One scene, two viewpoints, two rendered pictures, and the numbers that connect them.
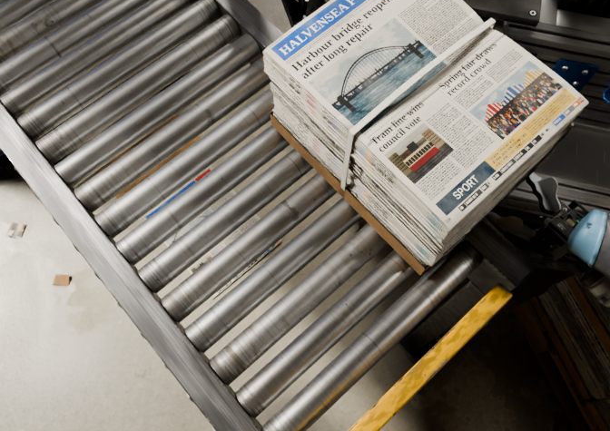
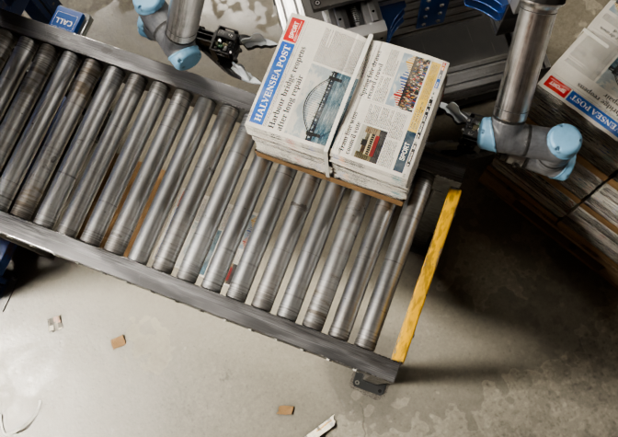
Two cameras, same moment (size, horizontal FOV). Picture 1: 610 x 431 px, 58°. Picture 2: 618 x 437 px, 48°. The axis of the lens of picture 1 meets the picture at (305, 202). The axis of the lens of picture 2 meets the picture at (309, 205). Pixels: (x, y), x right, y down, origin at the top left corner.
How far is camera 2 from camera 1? 76 cm
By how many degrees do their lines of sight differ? 9
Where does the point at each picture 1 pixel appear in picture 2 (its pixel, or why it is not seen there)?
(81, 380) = (181, 407)
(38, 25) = (48, 165)
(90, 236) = (183, 289)
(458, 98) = (375, 97)
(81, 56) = (95, 173)
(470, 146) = (395, 125)
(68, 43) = (77, 166)
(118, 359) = (200, 376)
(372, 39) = (306, 85)
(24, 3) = (25, 154)
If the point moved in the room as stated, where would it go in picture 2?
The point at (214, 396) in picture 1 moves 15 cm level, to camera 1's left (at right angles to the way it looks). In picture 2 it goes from (318, 341) to (260, 372)
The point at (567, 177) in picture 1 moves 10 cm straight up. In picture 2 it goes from (472, 59) to (476, 45)
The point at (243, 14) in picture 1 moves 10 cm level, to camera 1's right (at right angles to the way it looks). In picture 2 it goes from (190, 84) to (225, 66)
